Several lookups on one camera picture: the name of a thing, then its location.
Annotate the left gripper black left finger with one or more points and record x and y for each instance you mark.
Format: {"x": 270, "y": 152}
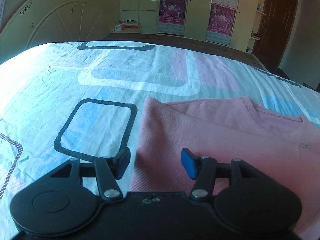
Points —
{"x": 108, "y": 170}

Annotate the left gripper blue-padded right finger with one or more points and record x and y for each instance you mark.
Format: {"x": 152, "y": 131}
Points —
{"x": 203, "y": 171}

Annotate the pink sweater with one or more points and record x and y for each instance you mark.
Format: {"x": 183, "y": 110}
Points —
{"x": 283, "y": 147}

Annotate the patterned bed sheet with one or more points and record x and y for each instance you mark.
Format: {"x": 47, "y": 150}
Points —
{"x": 84, "y": 100}

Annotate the corner shelf unit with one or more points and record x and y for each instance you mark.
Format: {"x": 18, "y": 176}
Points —
{"x": 254, "y": 37}

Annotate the orange white box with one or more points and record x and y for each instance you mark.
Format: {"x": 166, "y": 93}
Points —
{"x": 130, "y": 26}

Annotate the lower right pink poster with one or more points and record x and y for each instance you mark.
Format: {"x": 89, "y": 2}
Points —
{"x": 220, "y": 26}

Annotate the cream round headboard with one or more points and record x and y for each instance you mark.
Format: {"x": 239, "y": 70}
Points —
{"x": 45, "y": 21}

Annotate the lower left pink poster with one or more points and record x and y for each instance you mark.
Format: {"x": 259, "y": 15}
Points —
{"x": 171, "y": 18}

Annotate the cream wardrobe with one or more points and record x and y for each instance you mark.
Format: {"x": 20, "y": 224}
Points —
{"x": 196, "y": 19}

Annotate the dark brown wooden door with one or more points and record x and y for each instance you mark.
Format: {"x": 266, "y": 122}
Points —
{"x": 274, "y": 31}

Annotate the dark wooden bed frame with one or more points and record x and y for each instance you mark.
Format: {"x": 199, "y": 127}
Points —
{"x": 190, "y": 44}

